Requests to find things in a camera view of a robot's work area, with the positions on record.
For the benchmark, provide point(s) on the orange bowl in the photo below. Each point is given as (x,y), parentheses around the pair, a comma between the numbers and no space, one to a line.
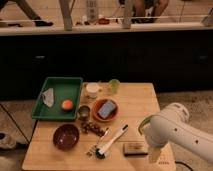
(97,106)

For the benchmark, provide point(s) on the green transparent cup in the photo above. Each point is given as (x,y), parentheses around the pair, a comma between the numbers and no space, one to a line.
(114,85)

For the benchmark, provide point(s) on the white handled brush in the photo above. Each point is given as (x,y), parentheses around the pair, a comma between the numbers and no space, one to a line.
(101,152)

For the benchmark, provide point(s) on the crumpled white cloth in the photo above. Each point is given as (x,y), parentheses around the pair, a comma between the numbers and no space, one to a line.
(48,97)

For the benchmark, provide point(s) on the brown grape bunch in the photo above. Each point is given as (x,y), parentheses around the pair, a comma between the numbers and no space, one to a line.
(92,127)

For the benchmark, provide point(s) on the green plastic tray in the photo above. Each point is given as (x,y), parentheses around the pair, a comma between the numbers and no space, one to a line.
(64,88)

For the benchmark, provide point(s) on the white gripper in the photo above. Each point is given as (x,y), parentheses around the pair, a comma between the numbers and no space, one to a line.
(153,154)

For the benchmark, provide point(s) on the metal fork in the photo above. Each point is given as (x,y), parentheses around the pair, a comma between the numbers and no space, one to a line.
(93,148)

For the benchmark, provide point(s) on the purple bowl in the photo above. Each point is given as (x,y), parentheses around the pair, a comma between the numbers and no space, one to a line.
(66,137)

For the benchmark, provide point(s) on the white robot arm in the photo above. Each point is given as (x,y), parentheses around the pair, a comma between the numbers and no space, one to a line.
(171,124)

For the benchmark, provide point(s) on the orange fruit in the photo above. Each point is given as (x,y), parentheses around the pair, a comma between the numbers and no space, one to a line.
(67,105)

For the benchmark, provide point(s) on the green chili pepper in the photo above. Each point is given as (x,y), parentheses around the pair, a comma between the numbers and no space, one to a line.
(143,123)

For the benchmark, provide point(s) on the person in background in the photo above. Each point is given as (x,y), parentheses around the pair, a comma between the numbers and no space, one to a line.
(29,12)

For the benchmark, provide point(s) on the white cup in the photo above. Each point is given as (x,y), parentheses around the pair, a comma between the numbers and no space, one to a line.
(92,89)

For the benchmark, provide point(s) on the blue sponge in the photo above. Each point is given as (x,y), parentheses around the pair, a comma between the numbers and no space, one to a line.
(106,109)

